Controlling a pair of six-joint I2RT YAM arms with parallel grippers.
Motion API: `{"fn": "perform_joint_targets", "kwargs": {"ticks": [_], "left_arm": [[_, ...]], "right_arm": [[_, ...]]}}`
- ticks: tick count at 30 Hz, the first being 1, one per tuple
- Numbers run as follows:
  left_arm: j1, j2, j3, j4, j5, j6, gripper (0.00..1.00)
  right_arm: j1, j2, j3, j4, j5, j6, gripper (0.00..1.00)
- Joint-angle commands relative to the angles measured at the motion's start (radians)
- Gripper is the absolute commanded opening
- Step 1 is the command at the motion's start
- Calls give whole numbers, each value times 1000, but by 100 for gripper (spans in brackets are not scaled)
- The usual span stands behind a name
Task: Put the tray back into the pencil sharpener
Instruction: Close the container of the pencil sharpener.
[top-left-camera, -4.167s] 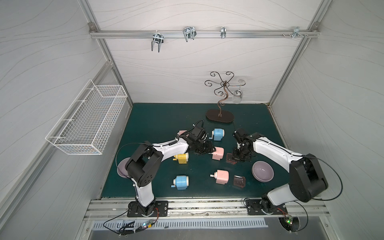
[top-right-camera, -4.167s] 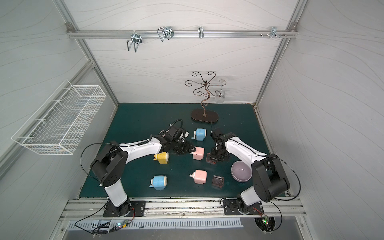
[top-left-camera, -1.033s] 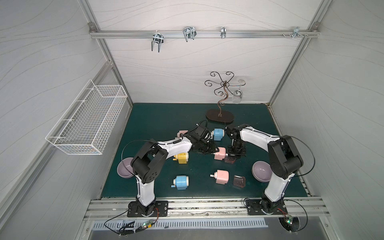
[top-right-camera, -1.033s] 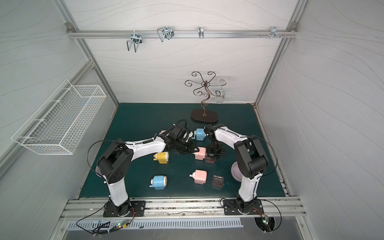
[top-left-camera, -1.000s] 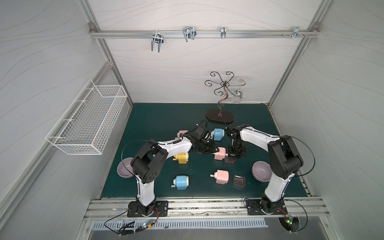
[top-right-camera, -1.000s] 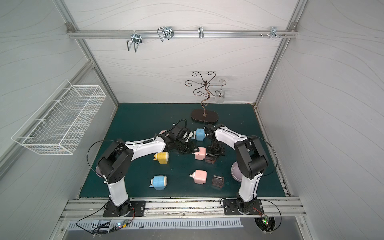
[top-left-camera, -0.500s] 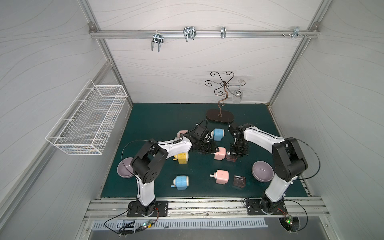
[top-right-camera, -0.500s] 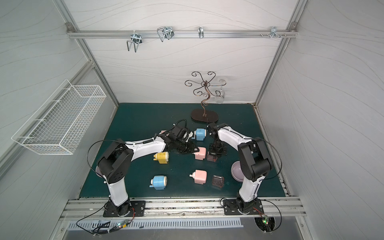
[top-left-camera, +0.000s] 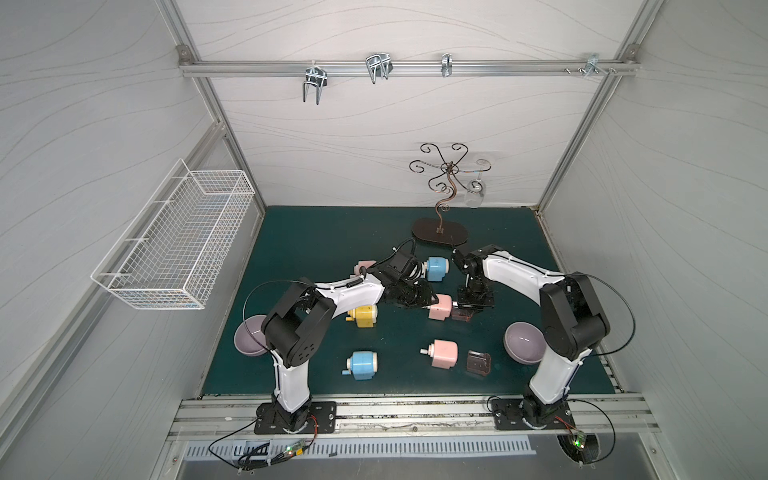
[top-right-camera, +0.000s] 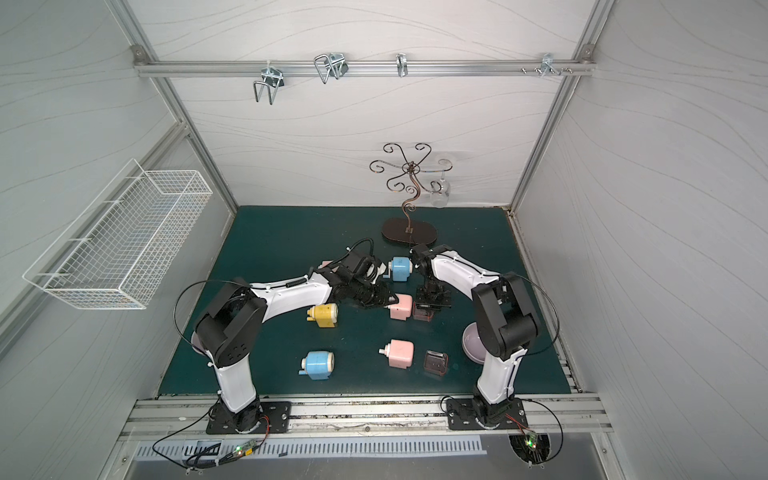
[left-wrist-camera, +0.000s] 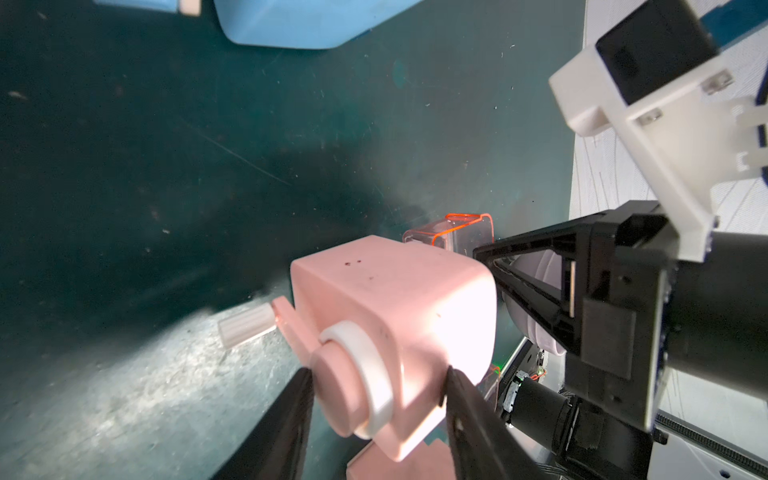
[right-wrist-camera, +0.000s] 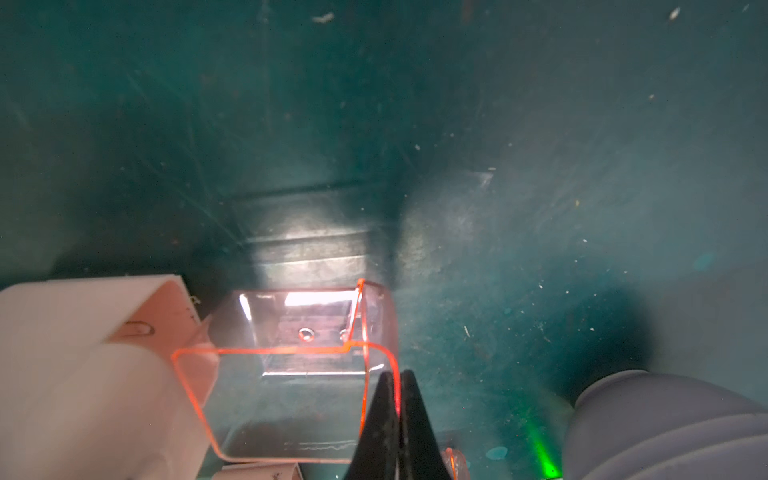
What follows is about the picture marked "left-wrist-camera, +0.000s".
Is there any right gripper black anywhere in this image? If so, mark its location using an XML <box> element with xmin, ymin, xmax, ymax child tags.
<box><xmin>473</xmin><ymin>201</ymin><xmax>677</xmax><ymax>431</ymax></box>

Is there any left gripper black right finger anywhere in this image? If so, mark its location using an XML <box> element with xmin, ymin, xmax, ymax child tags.
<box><xmin>443</xmin><ymin>367</ymin><xmax>546</xmax><ymax>479</ymax></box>

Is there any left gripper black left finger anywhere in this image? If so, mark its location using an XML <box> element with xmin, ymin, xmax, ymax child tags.
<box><xmin>213</xmin><ymin>367</ymin><xmax>314</xmax><ymax>479</ymax></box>

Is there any pink sharpener front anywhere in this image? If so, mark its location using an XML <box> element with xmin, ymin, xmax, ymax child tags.
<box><xmin>346</xmin><ymin>439</ymin><xmax>456</xmax><ymax>480</ymax></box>

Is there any pink sharpener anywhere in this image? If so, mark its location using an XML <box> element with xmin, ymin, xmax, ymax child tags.
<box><xmin>219</xmin><ymin>236</ymin><xmax>497</xmax><ymax>461</ymax></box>
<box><xmin>346</xmin><ymin>439</ymin><xmax>456</xmax><ymax>480</ymax></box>

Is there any clear red tray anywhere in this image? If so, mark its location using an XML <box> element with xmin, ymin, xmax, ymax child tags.
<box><xmin>402</xmin><ymin>213</ymin><xmax>494</xmax><ymax>257</ymax></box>

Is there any blue sharpener back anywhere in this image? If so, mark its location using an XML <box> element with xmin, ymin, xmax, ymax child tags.
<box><xmin>92</xmin><ymin>0</ymin><xmax>424</xmax><ymax>50</ymax></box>

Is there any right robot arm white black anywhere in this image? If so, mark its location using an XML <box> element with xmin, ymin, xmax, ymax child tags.
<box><xmin>473</xmin><ymin>201</ymin><xmax>767</xmax><ymax>479</ymax></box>

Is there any dark green table mat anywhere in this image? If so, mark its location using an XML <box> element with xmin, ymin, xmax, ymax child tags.
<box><xmin>1</xmin><ymin>1</ymin><xmax>585</xmax><ymax>479</ymax></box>

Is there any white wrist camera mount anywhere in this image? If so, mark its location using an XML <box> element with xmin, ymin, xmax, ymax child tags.
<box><xmin>549</xmin><ymin>1</ymin><xmax>767</xmax><ymax>262</ymax></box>

